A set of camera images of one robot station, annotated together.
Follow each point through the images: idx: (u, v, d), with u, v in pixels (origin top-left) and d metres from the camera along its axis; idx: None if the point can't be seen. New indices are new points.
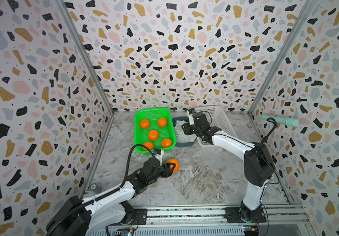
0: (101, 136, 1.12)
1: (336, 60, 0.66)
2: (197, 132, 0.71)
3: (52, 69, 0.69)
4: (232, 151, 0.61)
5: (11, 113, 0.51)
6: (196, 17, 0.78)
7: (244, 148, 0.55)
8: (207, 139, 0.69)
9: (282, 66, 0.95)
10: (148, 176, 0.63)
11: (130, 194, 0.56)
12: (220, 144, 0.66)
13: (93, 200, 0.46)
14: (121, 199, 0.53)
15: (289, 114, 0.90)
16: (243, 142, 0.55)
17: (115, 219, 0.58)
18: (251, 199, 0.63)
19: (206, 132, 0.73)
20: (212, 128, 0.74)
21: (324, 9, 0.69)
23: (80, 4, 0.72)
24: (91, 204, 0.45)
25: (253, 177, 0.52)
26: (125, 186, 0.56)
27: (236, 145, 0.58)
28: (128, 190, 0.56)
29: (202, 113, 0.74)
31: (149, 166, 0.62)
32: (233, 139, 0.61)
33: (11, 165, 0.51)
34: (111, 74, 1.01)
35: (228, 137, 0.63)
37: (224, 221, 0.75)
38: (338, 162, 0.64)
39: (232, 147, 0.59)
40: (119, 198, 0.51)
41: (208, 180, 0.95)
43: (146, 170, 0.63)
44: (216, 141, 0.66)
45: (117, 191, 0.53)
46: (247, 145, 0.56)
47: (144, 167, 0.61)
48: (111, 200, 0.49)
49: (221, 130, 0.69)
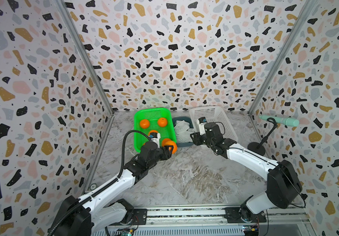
0: (101, 136, 1.12)
1: (336, 60, 0.66)
2: (211, 145, 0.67)
3: (52, 69, 0.69)
4: (252, 167, 0.54)
5: (11, 112, 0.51)
6: (196, 17, 0.78)
7: (266, 166, 0.49)
8: (221, 152, 0.64)
9: (282, 66, 0.95)
10: (146, 160, 0.61)
11: (130, 182, 0.54)
12: (236, 159, 0.60)
13: (90, 197, 0.44)
14: (122, 189, 0.51)
15: (289, 114, 0.90)
16: (264, 160, 0.52)
17: (117, 218, 0.58)
18: (258, 206, 0.61)
19: (220, 144, 0.67)
20: (227, 140, 0.69)
21: (324, 9, 0.69)
23: (80, 4, 0.72)
24: (89, 200, 0.44)
25: (277, 198, 0.47)
26: (124, 174, 0.55)
27: (258, 162, 0.52)
28: (127, 178, 0.54)
29: (215, 124, 0.68)
31: (145, 149, 0.59)
32: (252, 156, 0.55)
33: (11, 165, 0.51)
34: (111, 74, 1.01)
35: (245, 152, 0.58)
37: (224, 221, 0.75)
38: (338, 162, 0.64)
39: (253, 164, 0.53)
40: (119, 188, 0.50)
41: (208, 180, 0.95)
43: (143, 154, 0.60)
44: (231, 155, 0.61)
45: (116, 182, 0.51)
46: (269, 163, 0.50)
47: (141, 151, 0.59)
48: (112, 191, 0.48)
49: (236, 143, 0.63)
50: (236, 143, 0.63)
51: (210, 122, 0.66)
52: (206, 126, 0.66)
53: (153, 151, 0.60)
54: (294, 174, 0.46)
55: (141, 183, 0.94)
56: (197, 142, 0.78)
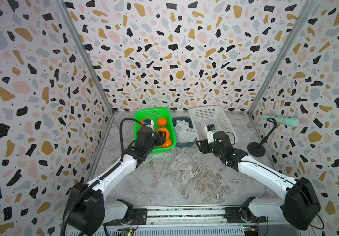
0: (101, 136, 1.12)
1: (336, 60, 0.66)
2: (221, 157, 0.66)
3: (52, 69, 0.69)
4: (267, 184, 0.51)
5: (11, 112, 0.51)
6: (196, 17, 0.78)
7: (284, 185, 0.46)
8: (231, 164, 0.61)
9: (282, 66, 0.95)
10: (144, 143, 0.63)
11: (132, 165, 0.55)
12: (251, 172, 0.56)
13: (99, 181, 0.46)
14: (126, 171, 0.53)
15: (289, 114, 0.90)
16: (281, 176, 0.49)
17: (119, 214, 0.58)
18: (262, 211, 0.60)
19: (230, 156, 0.64)
20: (236, 151, 0.66)
21: (324, 9, 0.69)
23: (80, 4, 0.72)
24: (98, 184, 0.45)
25: (297, 220, 0.44)
26: (127, 158, 0.57)
27: (273, 180, 0.49)
28: (129, 161, 0.56)
29: (225, 134, 0.65)
31: (142, 132, 0.61)
32: (267, 171, 0.52)
33: (11, 165, 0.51)
34: (111, 74, 1.01)
35: (259, 167, 0.54)
37: (224, 221, 0.75)
38: (338, 162, 0.64)
39: (268, 181, 0.50)
40: (123, 171, 0.51)
41: (208, 180, 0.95)
43: (140, 138, 0.62)
44: (244, 169, 0.57)
45: (119, 165, 0.53)
46: (287, 181, 0.47)
47: (138, 136, 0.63)
48: (117, 174, 0.50)
49: (249, 156, 0.60)
50: (248, 156, 0.60)
51: (219, 132, 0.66)
52: (215, 136, 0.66)
53: (149, 133, 0.63)
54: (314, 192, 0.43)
55: (141, 184, 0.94)
56: (204, 150, 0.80)
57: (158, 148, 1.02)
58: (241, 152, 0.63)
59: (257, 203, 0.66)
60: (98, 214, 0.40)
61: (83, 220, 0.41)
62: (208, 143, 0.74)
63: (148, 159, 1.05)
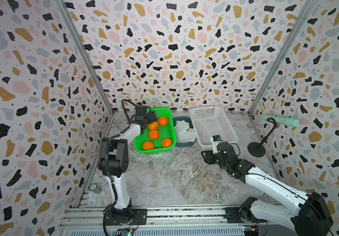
0: (100, 136, 1.11)
1: (336, 60, 0.66)
2: (227, 169, 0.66)
3: (52, 69, 0.69)
4: (276, 197, 0.50)
5: (11, 113, 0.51)
6: (196, 17, 0.78)
7: (295, 200, 0.45)
8: (238, 176, 0.59)
9: (282, 66, 0.95)
10: (142, 118, 0.79)
11: (138, 129, 0.68)
12: (259, 185, 0.54)
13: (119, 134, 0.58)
14: (135, 132, 0.65)
15: (289, 114, 0.90)
16: (292, 191, 0.48)
17: (125, 200, 0.62)
18: (265, 215, 0.60)
19: (236, 167, 0.63)
20: (243, 162, 0.65)
21: (324, 9, 0.69)
23: (80, 4, 0.72)
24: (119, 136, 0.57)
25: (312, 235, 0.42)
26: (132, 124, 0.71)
27: (284, 194, 0.47)
28: (135, 126, 0.70)
29: (229, 145, 0.64)
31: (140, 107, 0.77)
32: (276, 185, 0.50)
33: (10, 165, 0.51)
34: (111, 74, 1.01)
35: (267, 180, 0.53)
37: (224, 221, 0.75)
38: (338, 162, 0.64)
39: (278, 195, 0.49)
40: (134, 132, 0.64)
41: (208, 180, 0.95)
43: (139, 112, 0.78)
44: (253, 181, 0.56)
45: (130, 127, 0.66)
46: (298, 195, 0.46)
47: (137, 110, 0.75)
48: (131, 132, 0.63)
49: (256, 168, 0.58)
50: (256, 167, 0.58)
51: (224, 144, 0.66)
52: (219, 147, 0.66)
53: (145, 108, 0.79)
54: (327, 207, 0.42)
55: (141, 184, 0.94)
56: (209, 161, 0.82)
57: (158, 148, 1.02)
58: (248, 163, 0.61)
59: (260, 206, 0.64)
60: (126, 158, 0.53)
61: (117, 162, 0.54)
62: (214, 154, 0.73)
63: (149, 159, 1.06)
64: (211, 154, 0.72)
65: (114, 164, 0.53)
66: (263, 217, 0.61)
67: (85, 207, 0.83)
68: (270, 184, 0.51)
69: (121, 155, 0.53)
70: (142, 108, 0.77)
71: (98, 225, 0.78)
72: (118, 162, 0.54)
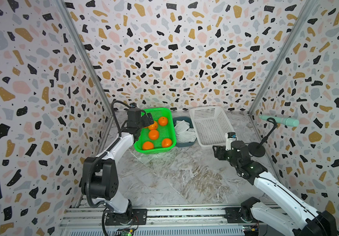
0: (101, 136, 1.12)
1: (336, 60, 0.66)
2: (237, 169, 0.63)
3: (52, 69, 0.69)
4: (283, 207, 0.49)
5: (11, 113, 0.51)
6: (196, 17, 0.78)
7: (303, 214, 0.44)
8: (247, 176, 0.59)
9: (282, 66, 0.95)
10: (137, 123, 0.69)
11: (131, 138, 0.60)
12: (266, 191, 0.54)
13: (107, 152, 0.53)
14: (127, 145, 0.57)
15: (289, 114, 0.90)
16: (301, 203, 0.46)
17: (121, 207, 0.58)
18: (264, 218, 0.61)
19: (246, 167, 0.62)
20: (255, 164, 0.63)
21: (324, 9, 0.69)
23: (80, 4, 0.72)
24: (107, 154, 0.50)
25: None
26: (123, 133, 0.63)
27: (292, 206, 0.46)
28: (127, 135, 0.61)
29: (244, 144, 0.62)
31: (133, 111, 0.67)
32: (287, 194, 0.49)
33: (10, 165, 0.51)
34: (111, 74, 1.01)
35: (278, 187, 0.51)
37: (224, 221, 0.75)
38: (338, 162, 0.64)
39: (285, 205, 0.48)
40: (124, 144, 0.56)
41: (208, 180, 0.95)
43: (132, 117, 0.68)
44: (261, 186, 0.55)
45: (120, 140, 0.59)
46: (308, 210, 0.44)
47: (130, 115, 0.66)
48: (121, 146, 0.55)
49: (268, 173, 0.56)
50: (267, 172, 0.56)
51: (239, 143, 0.63)
52: (233, 145, 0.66)
53: (139, 111, 0.69)
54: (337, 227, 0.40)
55: (141, 184, 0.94)
56: (220, 157, 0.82)
57: (158, 148, 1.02)
58: (260, 166, 0.59)
59: (261, 209, 0.63)
60: (113, 181, 0.45)
61: (102, 186, 0.46)
62: (226, 150, 0.72)
63: (149, 159, 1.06)
64: (221, 149, 0.74)
65: (99, 189, 0.46)
66: (262, 220, 0.62)
67: (85, 207, 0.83)
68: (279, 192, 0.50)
69: (108, 177, 0.45)
70: (136, 112, 0.67)
71: (98, 225, 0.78)
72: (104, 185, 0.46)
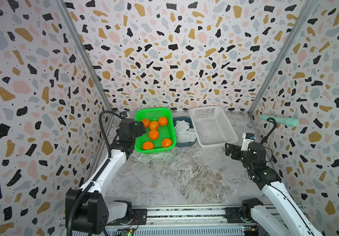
0: (100, 136, 1.11)
1: (336, 60, 0.66)
2: (249, 170, 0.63)
3: (52, 70, 0.69)
4: (286, 221, 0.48)
5: (11, 112, 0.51)
6: (196, 17, 0.78)
7: (305, 234, 0.42)
8: (257, 180, 0.57)
9: (282, 66, 0.95)
10: (130, 135, 0.62)
11: (122, 157, 0.54)
12: (274, 200, 0.52)
13: (92, 182, 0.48)
14: (117, 165, 0.51)
15: (289, 114, 0.90)
16: (307, 224, 0.43)
17: (120, 213, 0.57)
18: (261, 222, 0.61)
19: (259, 172, 0.60)
20: (269, 170, 0.58)
21: (324, 9, 0.69)
23: (80, 4, 0.72)
24: (93, 185, 0.44)
25: None
26: (114, 151, 0.56)
27: (296, 223, 0.44)
28: (118, 155, 0.54)
29: (262, 148, 0.59)
31: (126, 123, 0.61)
32: (294, 211, 0.46)
33: (10, 165, 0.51)
34: (111, 74, 1.01)
35: (287, 201, 0.49)
37: (224, 221, 0.75)
38: (338, 162, 0.64)
39: (289, 220, 0.47)
40: (114, 165, 0.50)
41: (208, 180, 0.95)
43: (125, 130, 0.61)
44: (269, 193, 0.53)
45: (109, 162, 0.51)
46: (312, 233, 0.42)
47: (122, 128, 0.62)
48: (110, 169, 0.49)
49: (280, 184, 0.53)
50: (280, 183, 0.53)
51: (257, 145, 0.60)
52: (251, 146, 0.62)
53: (133, 124, 0.62)
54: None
55: (141, 183, 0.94)
56: (233, 155, 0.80)
57: (158, 149, 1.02)
58: (273, 174, 0.56)
59: (261, 212, 0.63)
60: (102, 213, 0.40)
61: (88, 221, 0.41)
62: (241, 150, 0.70)
63: (149, 159, 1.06)
64: (235, 149, 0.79)
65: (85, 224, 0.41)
66: (260, 223, 0.62)
67: None
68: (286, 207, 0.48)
69: (94, 213, 0.40)
70: (128, 124, 0.60)
71: None
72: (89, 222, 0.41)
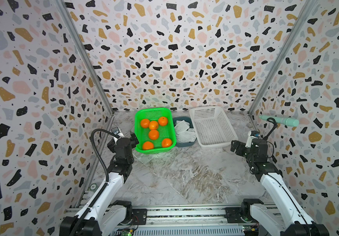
0: (100, 136, 1.11)
1: (336, 60, 0.66)
2: (249, 162, 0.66)
3: (52, 69, 0.69)
4: (280, 209, 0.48)
5: (11, 112, 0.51)
6: (196, 17, 0.78)
7: (294, 216, 0.44)
8: (256, 172, 0.60)
9: (282, 66, 0.95)
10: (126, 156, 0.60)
11: (120, 180, 0.54)
12: (270, 190, 0.54)
13: (89, 208, 0.44)
14: (115, 189, 0.51)
15: (289, 114, 0.90)
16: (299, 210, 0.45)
17: (119, 219, 0.57)
18: (260, 218, 0.62)
19: (259, 164, 0.61)
20: (268, 164, 0.61)
21: (324, 9, 0.69)
23: (80, 4, 0.72)
24: (89, 211, 0.43)
25: None
26: (112, 175, 0.56)
27: (287, 207, 0.46)
28: (116, 178, 0.55)
29: (264, 143, 0.62)
31: (121, 146, 0.59)
32: (287, 196, 0.48)
33: (10, 165, 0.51)
34: (111, 74, 1.01)
35: (282, 189, 0.51)
37: (224, 221, 0.75)
38: (338, 162, 0.64)
39: (281, 204, 0.49)
40: (112, 190, 0.50)
41: (208, 180, 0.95)
43: (121, 152, 0.58)
44: (266, 182, 0.56)
45: (107, 186, 0.51)
46: (302, 216, 0.43)
47: (117, 151, 0.58)
48: (107, 195, 0.48)
49: (279, 175, 0.55)
50: (278, 174, 0.56)
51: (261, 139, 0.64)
52: (254, 140, 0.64)
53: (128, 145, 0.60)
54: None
55: (141, 183, 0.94)
56: (237, 151, 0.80)
57: (158, 149, 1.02)
58: (272, 167, 0.59)
59: (261, 209, 0.63)
60: None
61: None
62: (245, 147, 0.74)
63: (149, 159, 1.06)
64: (240, 145, 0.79)
65: None
66: (259, 221, 0.62)
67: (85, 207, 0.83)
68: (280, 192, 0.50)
69: None
70: (123, 147, 0.59)
71: None
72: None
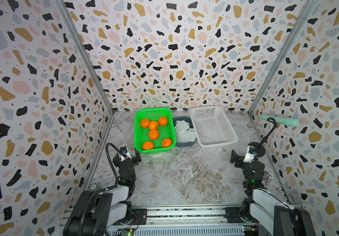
0: (101, 136, 1.12)
1: (336, 60, 0.66)
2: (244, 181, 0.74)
3: (52, 69, 0.69)
4: (268, 208, 0.56)
5: (11, 112, 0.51)
6: (196, 17, 0.78)
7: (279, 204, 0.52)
8: (247, 192, 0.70)
9: (282, 66, 0.95)
10: (129, 177, 0.66)
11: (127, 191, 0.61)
12: (259, 198, 0.62)
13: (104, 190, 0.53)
14: (123, 193, 0.58)
15: (289, 114, 0.90)
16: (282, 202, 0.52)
17: (119, 215, 0.57)
18: (259, 215, 0.62)
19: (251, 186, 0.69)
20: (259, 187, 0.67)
21: (324, 9, 0.69)
23: (80, 4, 0.72)
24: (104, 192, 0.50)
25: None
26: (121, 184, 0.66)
27: (273, 200, 0.55)
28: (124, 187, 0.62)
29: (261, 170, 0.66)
31: (125, 169, 0.66)
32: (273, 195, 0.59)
33: (10, 165, 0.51)
34: (111, 74, 1.01)
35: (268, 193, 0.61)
37: (224, 221, 0.75)
38: (338, 162, 0.64)
39: (269, 202, 0.56)
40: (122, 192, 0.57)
41: (208, 180, 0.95)
43: (124, 174, 0.64)
44: (256, 193, 0.65)
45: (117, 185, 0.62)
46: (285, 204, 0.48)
47: (121, 172, 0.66)
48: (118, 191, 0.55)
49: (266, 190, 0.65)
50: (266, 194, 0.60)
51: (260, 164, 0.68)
52: (253, 164, 0.76)
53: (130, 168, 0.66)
54: (314, 230, 0.42)
55: (141, 183, 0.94)
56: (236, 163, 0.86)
57: (158, 149, 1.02)
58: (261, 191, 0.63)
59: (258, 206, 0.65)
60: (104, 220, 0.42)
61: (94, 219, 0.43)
62: (243, 162, 0.79)
63: (149, 159, 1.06)
64: (238, 160, 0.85)
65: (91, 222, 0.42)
66: (258, 219, 0.62)
67: None
68: (265, 195, 0.59)
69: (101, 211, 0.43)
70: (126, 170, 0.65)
71: None
72: (93, 223, 0.42)
